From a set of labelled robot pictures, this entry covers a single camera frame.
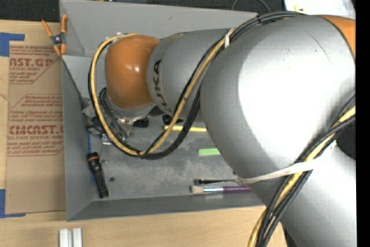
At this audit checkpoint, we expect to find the grey metal bin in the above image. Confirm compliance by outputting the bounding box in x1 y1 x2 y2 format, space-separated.
59 0 267 222

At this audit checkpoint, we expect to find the thin blue stick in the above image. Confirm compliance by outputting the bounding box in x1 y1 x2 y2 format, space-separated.
87 130 97 185

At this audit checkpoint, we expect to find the black paintbrush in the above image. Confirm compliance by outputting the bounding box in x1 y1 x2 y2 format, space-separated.
193 178 241 186

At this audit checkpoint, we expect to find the green flat block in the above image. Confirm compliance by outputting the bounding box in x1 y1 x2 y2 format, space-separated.
198 148 222 157

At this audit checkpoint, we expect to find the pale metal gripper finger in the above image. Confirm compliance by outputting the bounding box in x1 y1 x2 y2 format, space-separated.
99 137 113 164

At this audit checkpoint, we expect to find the black torch with orange ring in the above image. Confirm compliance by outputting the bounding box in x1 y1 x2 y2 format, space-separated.
86 152 110 200

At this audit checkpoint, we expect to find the brown cardboard board red print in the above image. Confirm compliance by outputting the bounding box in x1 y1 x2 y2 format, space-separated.
0 19 68 216

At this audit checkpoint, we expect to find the black cylinder on white bracket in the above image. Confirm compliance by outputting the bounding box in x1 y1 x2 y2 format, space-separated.
132 117 150 128

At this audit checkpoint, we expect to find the purple paintbrush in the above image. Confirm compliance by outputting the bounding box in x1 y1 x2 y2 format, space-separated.
189 185 252 194

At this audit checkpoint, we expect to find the yellow pencil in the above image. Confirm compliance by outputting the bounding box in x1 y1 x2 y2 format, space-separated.
163 124 208 133

